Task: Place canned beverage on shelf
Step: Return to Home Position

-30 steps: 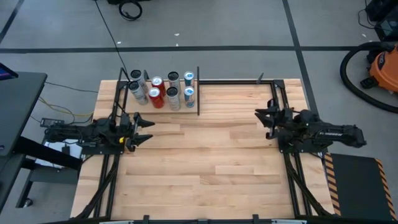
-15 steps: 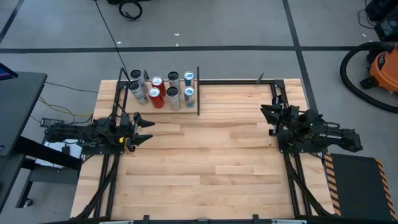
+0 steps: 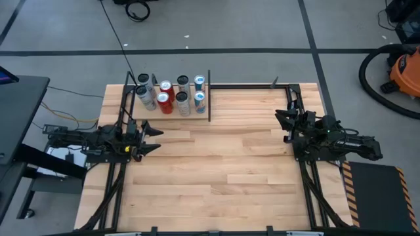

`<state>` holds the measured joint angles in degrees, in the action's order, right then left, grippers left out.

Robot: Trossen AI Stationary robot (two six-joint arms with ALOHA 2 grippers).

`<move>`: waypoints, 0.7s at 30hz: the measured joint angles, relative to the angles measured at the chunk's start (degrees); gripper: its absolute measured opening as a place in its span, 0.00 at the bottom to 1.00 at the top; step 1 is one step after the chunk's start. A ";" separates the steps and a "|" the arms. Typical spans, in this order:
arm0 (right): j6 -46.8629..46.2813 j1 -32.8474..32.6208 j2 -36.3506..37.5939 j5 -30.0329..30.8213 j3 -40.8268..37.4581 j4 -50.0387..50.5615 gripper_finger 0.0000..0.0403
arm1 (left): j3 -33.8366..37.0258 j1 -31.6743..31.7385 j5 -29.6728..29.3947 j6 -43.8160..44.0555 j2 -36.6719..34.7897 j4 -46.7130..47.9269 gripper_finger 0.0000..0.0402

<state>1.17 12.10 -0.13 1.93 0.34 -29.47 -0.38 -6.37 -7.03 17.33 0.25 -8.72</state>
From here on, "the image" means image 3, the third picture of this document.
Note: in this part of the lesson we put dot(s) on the white Celsius can pineapple print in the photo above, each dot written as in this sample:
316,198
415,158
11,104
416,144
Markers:
183,105

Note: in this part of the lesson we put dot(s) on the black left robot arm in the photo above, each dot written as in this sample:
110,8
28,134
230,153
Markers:
98,139

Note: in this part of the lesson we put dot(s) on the orange shop vacuum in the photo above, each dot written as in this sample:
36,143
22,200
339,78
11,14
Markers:
407,73
363,73

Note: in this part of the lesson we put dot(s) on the white Celsius can orange print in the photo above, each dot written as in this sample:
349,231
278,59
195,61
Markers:
184,84

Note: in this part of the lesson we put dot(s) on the black metal table frame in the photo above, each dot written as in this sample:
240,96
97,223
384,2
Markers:
249,86

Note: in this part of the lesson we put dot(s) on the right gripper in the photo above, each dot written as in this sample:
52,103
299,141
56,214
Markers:
303,128

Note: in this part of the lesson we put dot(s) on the silver aluminium extrusion bar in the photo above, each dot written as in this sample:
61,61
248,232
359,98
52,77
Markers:
124,234
305,233

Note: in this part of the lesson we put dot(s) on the red Coca-Cola can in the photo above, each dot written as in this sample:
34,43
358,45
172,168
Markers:
164,104
168,89

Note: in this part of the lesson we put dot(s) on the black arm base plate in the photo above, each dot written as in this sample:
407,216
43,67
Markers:
108,159
302,156

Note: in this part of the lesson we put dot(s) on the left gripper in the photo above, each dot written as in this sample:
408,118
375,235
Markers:
136,144

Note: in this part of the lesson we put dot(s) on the dark monitor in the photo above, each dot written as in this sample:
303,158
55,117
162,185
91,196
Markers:
6,77

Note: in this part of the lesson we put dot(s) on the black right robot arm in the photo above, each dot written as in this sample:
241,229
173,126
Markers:
354,144

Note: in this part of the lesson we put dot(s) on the blue silver Red Bull can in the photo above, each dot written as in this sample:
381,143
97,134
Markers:
199,82
199,102

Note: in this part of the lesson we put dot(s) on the black floor equipment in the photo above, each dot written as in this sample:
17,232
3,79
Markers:
407,26

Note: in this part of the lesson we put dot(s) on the black hazard striped mat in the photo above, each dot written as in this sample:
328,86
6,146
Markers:
377,193

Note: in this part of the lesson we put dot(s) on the white paper box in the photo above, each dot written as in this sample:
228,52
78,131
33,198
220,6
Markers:
59,154

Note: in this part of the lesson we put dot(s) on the white Celsius Arctic Vibe can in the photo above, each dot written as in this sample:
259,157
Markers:
146,85
146,100

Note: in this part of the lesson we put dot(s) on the black power adapter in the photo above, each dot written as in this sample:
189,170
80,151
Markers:
48,128

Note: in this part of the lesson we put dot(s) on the black desk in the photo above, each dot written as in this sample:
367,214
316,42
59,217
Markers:
19,114

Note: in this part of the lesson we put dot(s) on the black frame bracket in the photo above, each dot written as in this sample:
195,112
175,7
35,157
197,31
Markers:
269,230
153,230

